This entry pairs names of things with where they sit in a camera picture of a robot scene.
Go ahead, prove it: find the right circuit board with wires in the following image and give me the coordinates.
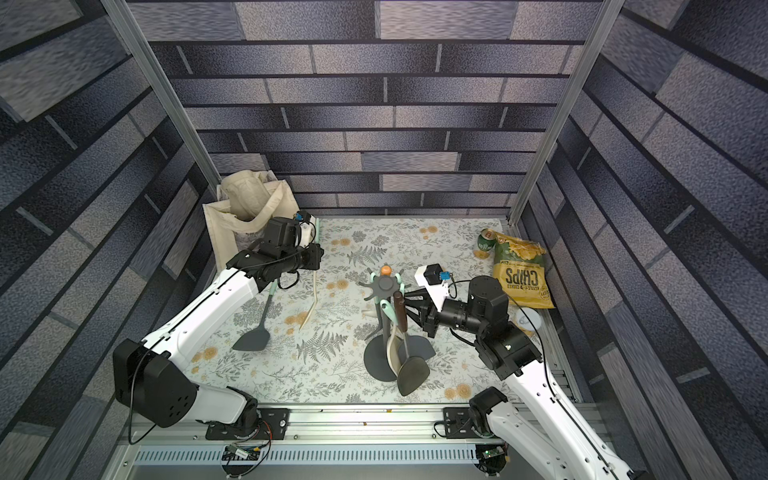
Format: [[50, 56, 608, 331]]
[[475, 445, 508, 477]]

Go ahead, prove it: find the grey utensil rack stand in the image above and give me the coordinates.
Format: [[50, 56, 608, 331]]
[[363, 271, 436, 383]]

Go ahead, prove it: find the yellow green chips bag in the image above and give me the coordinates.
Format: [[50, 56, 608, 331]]
[[493, 232, 555, 309]]

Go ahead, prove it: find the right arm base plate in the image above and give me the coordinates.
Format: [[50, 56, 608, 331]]
[[433, 403, 526, 442]]

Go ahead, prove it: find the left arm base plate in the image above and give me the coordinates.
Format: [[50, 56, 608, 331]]
[[205, 407, 291, 441]]

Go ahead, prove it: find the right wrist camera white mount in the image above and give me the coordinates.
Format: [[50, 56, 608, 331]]
[[414, 264, 452, 312]]

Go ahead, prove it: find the aluminium mounting rail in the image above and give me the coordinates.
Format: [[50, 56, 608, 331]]
[[122, 403, 607, 446]]

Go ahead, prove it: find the circuit board with wires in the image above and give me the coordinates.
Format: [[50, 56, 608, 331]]
[[221, 444, 267, 479], [475, 445, 508, 477]]

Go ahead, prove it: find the grey spatula mint handle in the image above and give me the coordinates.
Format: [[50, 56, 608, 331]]
[[232, 281, 278, 352]]

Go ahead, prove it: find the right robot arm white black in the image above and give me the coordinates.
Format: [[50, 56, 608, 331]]
[[405, 264, 652, 479]]

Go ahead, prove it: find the green drink can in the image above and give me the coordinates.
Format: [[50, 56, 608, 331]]
[[477, 228, 497, 252]]

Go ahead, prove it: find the left circuit board with wires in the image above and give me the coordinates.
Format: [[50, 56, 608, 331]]
[[221, 444, 267, 479]]

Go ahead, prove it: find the grey spatula dark wood handle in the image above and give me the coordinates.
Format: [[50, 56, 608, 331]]
[[393, 291, 430, 396]]

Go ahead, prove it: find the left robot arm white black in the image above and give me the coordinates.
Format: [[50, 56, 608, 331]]
[[113, 211, 324, 439]]

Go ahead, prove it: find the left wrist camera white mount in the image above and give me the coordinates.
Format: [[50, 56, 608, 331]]
[[294, 210, 317, 247]]

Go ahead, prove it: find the cream turner mint handle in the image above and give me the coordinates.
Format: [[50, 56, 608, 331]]
[[379, 300, 401, 376]]

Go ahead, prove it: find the small yellow tin can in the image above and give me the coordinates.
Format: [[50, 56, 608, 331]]
[[513, 307, 542, 335]]

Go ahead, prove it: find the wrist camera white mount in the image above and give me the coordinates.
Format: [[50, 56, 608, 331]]
[[294, 210, 317, 247], [414, 264, 452, 312]]

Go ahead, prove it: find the beige canvas tote bag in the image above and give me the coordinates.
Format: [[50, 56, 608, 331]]
[[203, 170, 299, 272]]

